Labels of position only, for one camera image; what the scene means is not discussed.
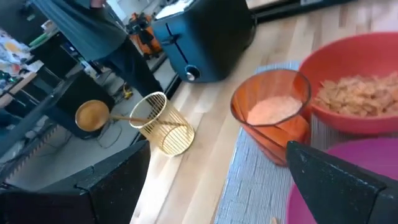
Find gold wire cup holder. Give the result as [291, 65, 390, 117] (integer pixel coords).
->
[128, 91, 196, 157]

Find orange translucent glass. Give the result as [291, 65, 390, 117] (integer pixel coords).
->
[230, 68, 313, 167]

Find black toaster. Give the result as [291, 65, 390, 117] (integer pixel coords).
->
[151, 0, 257, 83]

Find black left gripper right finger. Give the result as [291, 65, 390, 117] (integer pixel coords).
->
[285, 140, 398, 224]

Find orange and black device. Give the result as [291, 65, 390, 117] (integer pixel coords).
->
[125, 12, 163, 60]

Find pink plastic plate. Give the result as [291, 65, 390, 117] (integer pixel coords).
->
[286, 137, 398, 224]

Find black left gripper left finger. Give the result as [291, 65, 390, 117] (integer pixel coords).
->
[0, 139, 152, 224]

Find coral red bowl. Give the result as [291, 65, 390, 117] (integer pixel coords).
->
[298, 31, 398, 136]

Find wooden spoon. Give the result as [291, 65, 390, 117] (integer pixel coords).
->
[75, 99, 187, 133]

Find brown cereal flakes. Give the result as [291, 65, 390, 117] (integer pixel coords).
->
[313, 71, 398, 118]

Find person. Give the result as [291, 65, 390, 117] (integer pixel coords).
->
[30, 0, 165, 98]

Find grey woven placemat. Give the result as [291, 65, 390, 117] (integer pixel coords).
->
[213, 60, 333, 224]

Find black desk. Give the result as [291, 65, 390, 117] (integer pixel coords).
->
[0, 30, 116, 156]

